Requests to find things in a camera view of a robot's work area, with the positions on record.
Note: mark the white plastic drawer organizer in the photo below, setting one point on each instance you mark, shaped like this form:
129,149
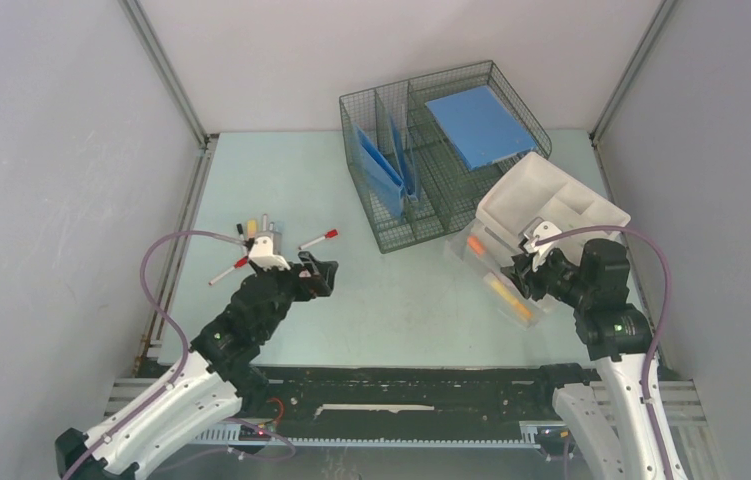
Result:
533,200

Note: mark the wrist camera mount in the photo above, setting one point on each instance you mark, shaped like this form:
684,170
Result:
263,255
537,241

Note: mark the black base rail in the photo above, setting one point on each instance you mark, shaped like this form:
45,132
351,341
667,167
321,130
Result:
411,404

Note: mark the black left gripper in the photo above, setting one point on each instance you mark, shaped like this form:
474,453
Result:
308,288

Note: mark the orange highlighter with yellow cap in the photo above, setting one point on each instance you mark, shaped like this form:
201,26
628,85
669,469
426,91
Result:
252,228

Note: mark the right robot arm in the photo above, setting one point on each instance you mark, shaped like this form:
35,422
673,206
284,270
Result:
636,442

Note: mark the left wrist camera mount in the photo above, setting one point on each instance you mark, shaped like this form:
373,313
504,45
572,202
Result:
263,255

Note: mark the red cap marker lower left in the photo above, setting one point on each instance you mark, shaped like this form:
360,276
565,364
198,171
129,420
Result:
236,265

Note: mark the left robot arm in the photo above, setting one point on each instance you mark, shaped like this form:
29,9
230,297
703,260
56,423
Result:
214,380

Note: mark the blue folder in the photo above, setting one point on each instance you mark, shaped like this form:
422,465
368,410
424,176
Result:
480,127
407,166
381,176

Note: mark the red cap marker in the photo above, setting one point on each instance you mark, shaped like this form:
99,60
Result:
324,237
236,265

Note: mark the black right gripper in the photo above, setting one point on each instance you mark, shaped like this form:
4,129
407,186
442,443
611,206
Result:
522,273

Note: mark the green wire mesh organizer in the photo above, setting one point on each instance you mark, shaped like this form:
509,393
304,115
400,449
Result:
448,192

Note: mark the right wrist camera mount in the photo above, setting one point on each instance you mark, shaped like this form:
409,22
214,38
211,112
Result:
537,241

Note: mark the red cap marker right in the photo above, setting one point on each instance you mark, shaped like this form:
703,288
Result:
324,237

